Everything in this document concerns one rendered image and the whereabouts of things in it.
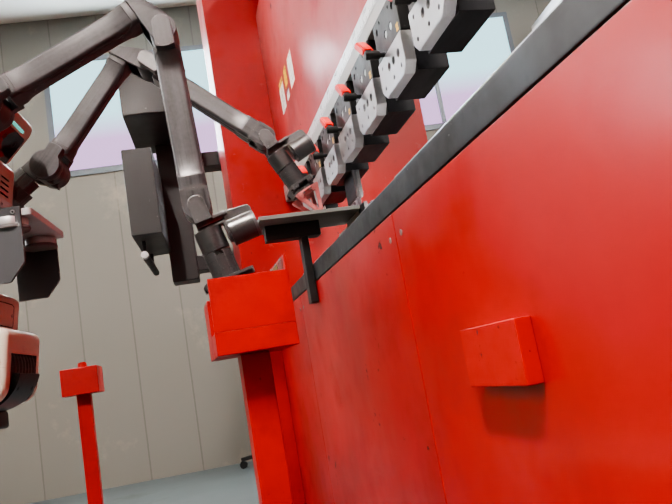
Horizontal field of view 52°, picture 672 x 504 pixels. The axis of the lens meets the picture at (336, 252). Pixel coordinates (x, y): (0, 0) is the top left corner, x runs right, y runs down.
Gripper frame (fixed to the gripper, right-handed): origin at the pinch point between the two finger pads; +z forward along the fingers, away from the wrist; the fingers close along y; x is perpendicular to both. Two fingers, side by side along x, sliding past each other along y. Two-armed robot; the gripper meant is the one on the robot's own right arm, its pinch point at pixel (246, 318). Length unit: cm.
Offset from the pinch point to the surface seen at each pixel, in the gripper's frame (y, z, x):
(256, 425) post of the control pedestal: -6.3, 20.2, 2.0
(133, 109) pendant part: 12, -104, 139
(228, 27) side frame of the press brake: 59, -118, 122
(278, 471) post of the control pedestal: -6.0, 30.1, 2.0
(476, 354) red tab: 14, 18, -63
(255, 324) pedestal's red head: 0.5, 2.0, -4.9
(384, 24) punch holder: 45, -41, -21
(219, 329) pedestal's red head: -6.2, 0.1, -4.8
